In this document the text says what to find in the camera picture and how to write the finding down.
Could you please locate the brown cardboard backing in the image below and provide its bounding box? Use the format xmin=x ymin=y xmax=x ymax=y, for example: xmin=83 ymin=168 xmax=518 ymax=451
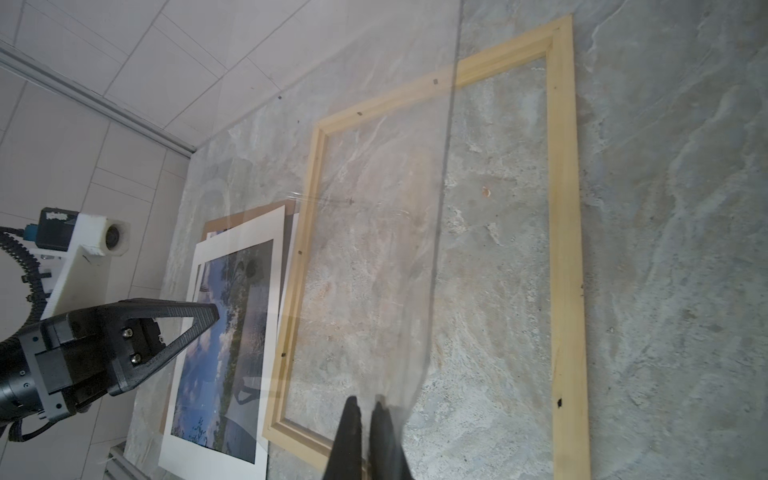
xmin=158 ymin=199 xmax=298 ymax=433

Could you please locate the aluminium corner post left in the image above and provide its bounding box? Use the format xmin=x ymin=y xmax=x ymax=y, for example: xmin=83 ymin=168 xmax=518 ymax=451
xmin=1 ymin=41 xmax=196 ymax=158

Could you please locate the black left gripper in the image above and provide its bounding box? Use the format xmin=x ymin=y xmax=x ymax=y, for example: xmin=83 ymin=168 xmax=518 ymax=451
xmin=1 ymin=299 xmax=219 ymax=426

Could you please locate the clear acrylic sheet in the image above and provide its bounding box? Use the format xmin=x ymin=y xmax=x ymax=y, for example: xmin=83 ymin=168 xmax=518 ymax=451
xmin=222 ymin=1 xmax=462 ymax=459

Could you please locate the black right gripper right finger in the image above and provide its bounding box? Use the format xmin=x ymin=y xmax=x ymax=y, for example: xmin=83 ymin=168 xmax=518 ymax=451
xmin=369 ymin=401 xmax=414 ymax=480

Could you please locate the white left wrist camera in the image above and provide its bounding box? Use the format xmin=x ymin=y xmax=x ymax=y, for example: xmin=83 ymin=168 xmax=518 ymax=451
xmin=23 ymin=207 xmax=131 ymax=319

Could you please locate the light wooden picture frame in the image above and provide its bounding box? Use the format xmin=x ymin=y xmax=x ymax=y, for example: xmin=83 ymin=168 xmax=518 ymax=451
xmin=263 ymin=15 xmax=591 ymax=479

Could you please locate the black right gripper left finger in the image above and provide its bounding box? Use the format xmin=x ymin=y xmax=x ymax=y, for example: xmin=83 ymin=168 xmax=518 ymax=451
xmin=322 ymin=396 xmax=363 ymax=480

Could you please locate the white mat board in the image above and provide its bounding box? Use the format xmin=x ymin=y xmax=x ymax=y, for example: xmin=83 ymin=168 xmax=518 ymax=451
xmin=159 ymin=207 xmax=286 ymax=479

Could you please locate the landscape photo print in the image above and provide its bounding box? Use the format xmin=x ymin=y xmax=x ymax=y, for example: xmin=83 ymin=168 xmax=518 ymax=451
xmin=170 ymin=240 xmax=274 ymax=464

